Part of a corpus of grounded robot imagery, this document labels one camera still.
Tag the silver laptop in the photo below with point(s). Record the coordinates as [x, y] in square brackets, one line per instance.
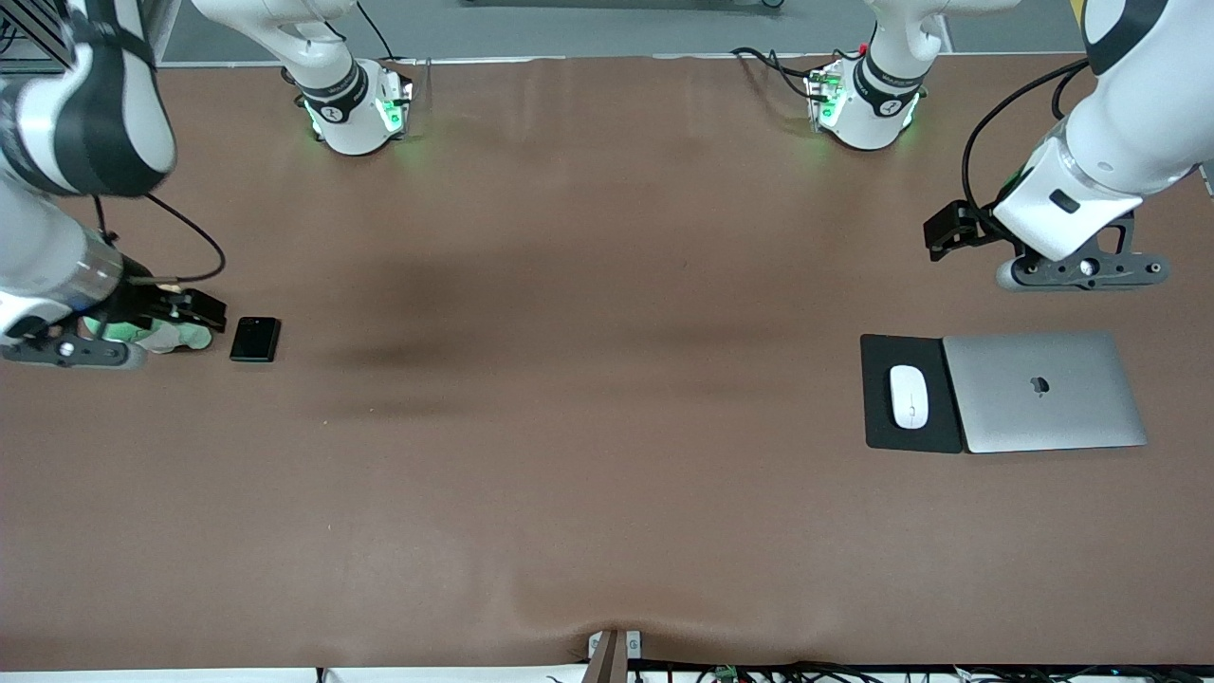
[1043, 417]

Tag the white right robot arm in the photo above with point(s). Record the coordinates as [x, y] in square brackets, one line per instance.
[104, 104]

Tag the metal bracket with post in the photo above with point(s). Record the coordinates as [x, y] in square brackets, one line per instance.
[612, 659]

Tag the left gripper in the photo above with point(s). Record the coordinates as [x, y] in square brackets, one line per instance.
[974, 224]

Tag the green dinosaur plush toy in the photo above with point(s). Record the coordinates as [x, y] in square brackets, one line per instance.
[188, 340]

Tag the dark mouse pad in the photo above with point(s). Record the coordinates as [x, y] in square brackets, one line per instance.
[877, 432]

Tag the brown table mat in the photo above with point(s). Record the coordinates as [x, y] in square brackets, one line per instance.
[569, 474]

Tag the aluminium frame profile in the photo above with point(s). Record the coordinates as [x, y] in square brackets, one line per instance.
[33, 28]

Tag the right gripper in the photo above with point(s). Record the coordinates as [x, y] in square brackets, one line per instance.
[138, 298]

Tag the black smartphone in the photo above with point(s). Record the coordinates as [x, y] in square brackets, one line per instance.
[254, 340]

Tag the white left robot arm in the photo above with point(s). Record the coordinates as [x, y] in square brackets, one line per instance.
[887, 109]

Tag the white computer mouse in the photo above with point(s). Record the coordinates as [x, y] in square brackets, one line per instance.
[909, 398]

